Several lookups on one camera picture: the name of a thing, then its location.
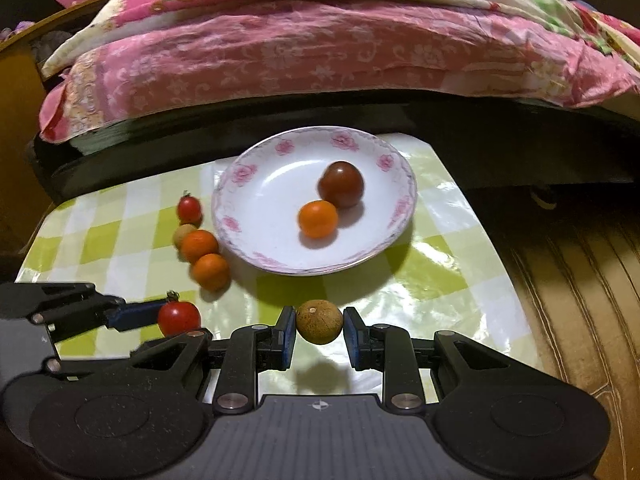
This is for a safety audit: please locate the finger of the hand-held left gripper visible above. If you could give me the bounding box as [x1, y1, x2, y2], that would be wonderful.
[42, 341, 151, 380]
[0, 282, 169, 333]

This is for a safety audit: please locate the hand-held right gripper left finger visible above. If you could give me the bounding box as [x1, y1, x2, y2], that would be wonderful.
[127, 306, 298, 413]

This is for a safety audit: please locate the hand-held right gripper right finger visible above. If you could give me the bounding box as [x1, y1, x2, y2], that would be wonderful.
[342, 306, 507, 413]

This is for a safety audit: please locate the brown round longan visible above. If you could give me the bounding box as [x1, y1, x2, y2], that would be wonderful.
[296, 299, 344, 346]

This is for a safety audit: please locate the red cherry tomato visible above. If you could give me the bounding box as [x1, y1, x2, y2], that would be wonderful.
[157, 290, 202, 337]
[177, 190, 203, 225]

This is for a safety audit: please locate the white pink floral plate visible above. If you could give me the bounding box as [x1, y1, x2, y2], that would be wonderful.
[210, 126, 418, 277]

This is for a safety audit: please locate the small orange kumquat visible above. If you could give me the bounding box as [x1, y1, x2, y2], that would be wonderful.
[180, 229, 220, 264]
[191, 253, 231, 293]
[298, 200, 340, 240]

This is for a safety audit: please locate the small tan longan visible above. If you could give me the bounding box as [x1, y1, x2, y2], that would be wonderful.
[173, 224, 197, 250]

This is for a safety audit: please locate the green checkered tablecloth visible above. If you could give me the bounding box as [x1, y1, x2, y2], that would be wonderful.
[15, 132, 543, 403]

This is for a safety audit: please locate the dark brown tomato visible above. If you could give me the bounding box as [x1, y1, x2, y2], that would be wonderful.
[318, 160, 365, 209]

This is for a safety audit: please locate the brown striped floor mat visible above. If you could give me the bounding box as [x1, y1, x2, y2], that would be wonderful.
[497, 200, 640, 461]

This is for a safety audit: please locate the yellow wooden headboard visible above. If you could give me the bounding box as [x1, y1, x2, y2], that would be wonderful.
[0, 0, 123, 256]

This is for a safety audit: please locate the pink floral quilt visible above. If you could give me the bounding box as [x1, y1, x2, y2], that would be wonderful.
[39, 0, 640, 143]

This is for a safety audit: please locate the dark bed frame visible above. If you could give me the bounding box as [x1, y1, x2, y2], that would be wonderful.
[25, 85, 640, 206]

